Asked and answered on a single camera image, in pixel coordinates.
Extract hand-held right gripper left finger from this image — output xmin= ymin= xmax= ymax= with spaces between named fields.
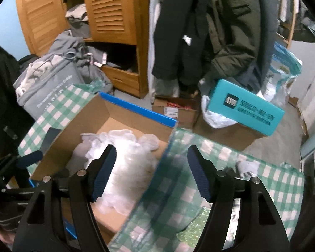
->
xmin=13 ymin=145 xmax=117 ymax=252

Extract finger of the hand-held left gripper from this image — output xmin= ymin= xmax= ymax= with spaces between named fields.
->
xmin=0 ymin=150 xmax=44 ymax=180
xmin=1 ymin=184 xmax=42 ymax=197

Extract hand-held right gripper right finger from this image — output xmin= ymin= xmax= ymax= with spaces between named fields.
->
xmin=187 ymin=145 xmax=289 ymax=252

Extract white plastic wrap bundle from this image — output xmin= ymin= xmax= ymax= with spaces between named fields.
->
xmin=71 ymin=129 xmax=160 ymax=216

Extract dark green textured cloth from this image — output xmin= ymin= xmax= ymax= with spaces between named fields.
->
xmin=177 ymin=206 xmax=213 ymax=250

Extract blue-rimmed cardboard box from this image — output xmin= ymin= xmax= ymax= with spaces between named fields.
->
xmin=29 ymin=92 xmax=179 ymax=244

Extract green checkered plastic sheet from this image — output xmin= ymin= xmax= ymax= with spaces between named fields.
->
xmin=17 ymin=84 xmax=305 ymax=252

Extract plain brown cardboard box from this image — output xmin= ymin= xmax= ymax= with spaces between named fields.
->
xmin=193 ymin=113 xmax=269 ymax=153

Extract crumpled white plastic piece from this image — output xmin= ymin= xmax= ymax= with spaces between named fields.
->
xmin=235 ymin=160 xmax=260 ymax=179

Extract white plastic bag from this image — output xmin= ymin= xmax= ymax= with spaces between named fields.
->
xmin=201 ymin=94 xmax=238 ymax=129

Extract small cardboard box red packets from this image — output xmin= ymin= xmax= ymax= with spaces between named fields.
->
xmin=152 ymin=97 xmax=200 ymax=130

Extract black cloth pile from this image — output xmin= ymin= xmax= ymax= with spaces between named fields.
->
xmin=0 ymin=41 xmax=36 ymax=158

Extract teal box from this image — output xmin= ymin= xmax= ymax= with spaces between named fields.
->
xmin=205 ymin=79 xmax=286 ymax=137

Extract grey printed tote bag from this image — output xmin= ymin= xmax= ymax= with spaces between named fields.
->
xmin=13 ymin=55 xmax=84 ymax=120

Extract grey hoodie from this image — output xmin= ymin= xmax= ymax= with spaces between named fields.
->
xmin=52 ymin=30 xmax=113 ymax=95

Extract clear blue-printed plastic bag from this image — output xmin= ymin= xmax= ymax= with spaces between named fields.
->
xmin=265 ymin=42 xmax=303 ymax=105

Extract black hanging coat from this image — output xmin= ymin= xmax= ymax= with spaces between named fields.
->
xmin=152 ymin=0 xmax=213 ymax=82

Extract grey folded clothes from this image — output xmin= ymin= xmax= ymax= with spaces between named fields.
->
xmin=65 ymin=4 xmax=91 ymax=38

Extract olive hanging jacket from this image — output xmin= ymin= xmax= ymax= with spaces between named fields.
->
xmin=199 ymin=0 xmax=263 ymax=84

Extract wooden louvered wardrobe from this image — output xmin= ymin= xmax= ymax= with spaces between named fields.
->
xmin=14 ymin=0 xmax=150 ymax=99

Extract dark grey hanging coat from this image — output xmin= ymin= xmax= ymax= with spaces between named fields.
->
xmin=236 ymin=0 xmax=279 ymax=95

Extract wooden shelf rack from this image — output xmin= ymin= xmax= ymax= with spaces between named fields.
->
xmin=270 ymin=0 xmax=298 ymax=48

